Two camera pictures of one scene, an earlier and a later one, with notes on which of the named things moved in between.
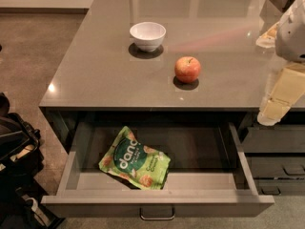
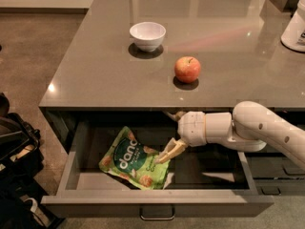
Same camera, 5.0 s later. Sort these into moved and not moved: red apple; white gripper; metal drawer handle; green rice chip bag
Moved: white gripper
Not moved: green rice chip bag; metal drawer handle; red apple
